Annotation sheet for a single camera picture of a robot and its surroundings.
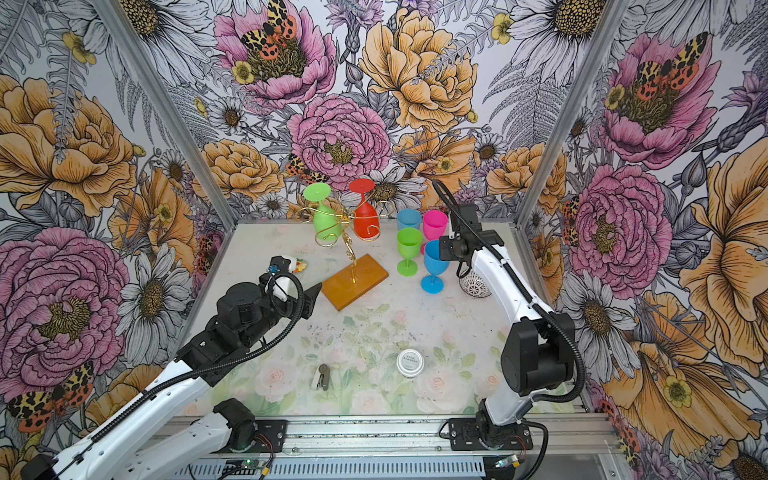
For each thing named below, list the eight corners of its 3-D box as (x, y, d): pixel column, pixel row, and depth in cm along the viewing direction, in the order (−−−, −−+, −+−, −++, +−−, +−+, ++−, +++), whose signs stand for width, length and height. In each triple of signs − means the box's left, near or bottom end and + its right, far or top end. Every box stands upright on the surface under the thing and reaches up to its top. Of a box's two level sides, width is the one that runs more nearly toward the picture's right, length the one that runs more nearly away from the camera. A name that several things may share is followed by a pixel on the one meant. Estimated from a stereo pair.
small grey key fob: (313, 390, 83) (311, 387, 81) (316, 366, 87) (315, 363, 86) (328, 390, 83) (327, 387, 81) (331, 366, 87) (330, 363, 86)
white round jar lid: (392, 374, 86) (393, 365, 80) (405, 354, 89) (406, 344, 84) (413, 388, 83) (415, 379, 78) (425, 366, 87) (427, 356, 81)
